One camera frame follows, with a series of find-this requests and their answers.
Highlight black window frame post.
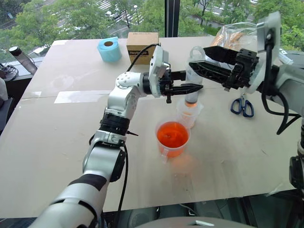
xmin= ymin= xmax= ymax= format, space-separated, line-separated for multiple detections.
xmin=164 ymin=0 xmax=180 ymax=38

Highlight clear plastic wrapper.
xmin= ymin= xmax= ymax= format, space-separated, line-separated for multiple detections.
xmin=277 ymin=48 xmax=295 ymax=66

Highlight clear cup with red liquid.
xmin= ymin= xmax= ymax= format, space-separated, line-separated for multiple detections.
xmin=154 ymin=121 xmax=191 ymax=164

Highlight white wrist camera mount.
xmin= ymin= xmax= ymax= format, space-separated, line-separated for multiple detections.
xmin=246 ymin=11 xmax=283 ymax=94
xmin=148 ymin=45 xmax=171 ymax=98

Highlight blue tissue roll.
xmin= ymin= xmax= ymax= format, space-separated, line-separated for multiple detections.
xmin=96 ymin=36 xmax=123 ymax=64

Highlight black cable bundle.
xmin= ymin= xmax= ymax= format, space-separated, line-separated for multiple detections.
xmin=0 ymin=63 xmax=19 ymax=81

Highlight dark furniture piece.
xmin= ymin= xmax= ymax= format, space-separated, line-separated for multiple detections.
xmin=0 ymin=96 xmax=14 ymax=136

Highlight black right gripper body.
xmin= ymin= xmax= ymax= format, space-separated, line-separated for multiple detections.
xmin=223 ymin=48 xmax=259 ymax=92

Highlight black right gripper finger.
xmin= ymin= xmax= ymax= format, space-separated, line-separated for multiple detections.
xmin=188 ymin=60 xmax=235 ymax=86
xmin=203 ymin=46 xmax=240 ymax=66

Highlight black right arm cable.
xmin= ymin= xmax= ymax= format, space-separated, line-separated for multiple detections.
xmin=261 ymin=33 xmax=301 ymax=136

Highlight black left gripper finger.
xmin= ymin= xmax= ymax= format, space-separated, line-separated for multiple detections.
xmin=170 ymin=70 xmax=187 ymax=81
xmin=171 ymin=83 xmax=204 ymax=95

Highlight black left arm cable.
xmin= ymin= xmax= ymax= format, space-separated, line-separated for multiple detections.
xmin=117 ymin=42 xmax=162 ymax=212

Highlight brown cardboard box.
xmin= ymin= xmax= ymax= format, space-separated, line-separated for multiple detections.
xmin=125 ymin=32 xmax=160 ymax=65

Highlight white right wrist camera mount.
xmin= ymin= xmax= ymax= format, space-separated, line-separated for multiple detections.
xmin=246 ymin=11 xmax=283 ymax=94

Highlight clear plastic bag with bread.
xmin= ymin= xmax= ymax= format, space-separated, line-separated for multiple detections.
xmin=210 ymin=21 xmax=259 ymax=54

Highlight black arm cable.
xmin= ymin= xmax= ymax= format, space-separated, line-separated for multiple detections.
xmin=261 ymin=33 xmax=301 ymax=136
xmin=117 ymin=42 xmax=162 ymax=212

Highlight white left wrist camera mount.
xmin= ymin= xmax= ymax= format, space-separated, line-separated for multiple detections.
xmin=148 ymin=45 xmax=171 ymax=98

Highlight dark water bottle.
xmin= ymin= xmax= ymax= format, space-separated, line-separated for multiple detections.
xmin=9 ymin=46 xmax=38 ymax=76

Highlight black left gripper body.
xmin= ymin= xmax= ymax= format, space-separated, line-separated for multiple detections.
xmin=158 ymin=68 xmax=175 ymax=104

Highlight blue handled scissors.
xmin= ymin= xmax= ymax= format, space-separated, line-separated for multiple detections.
xmin=230 ymin=89 xmax=255 ymax=119

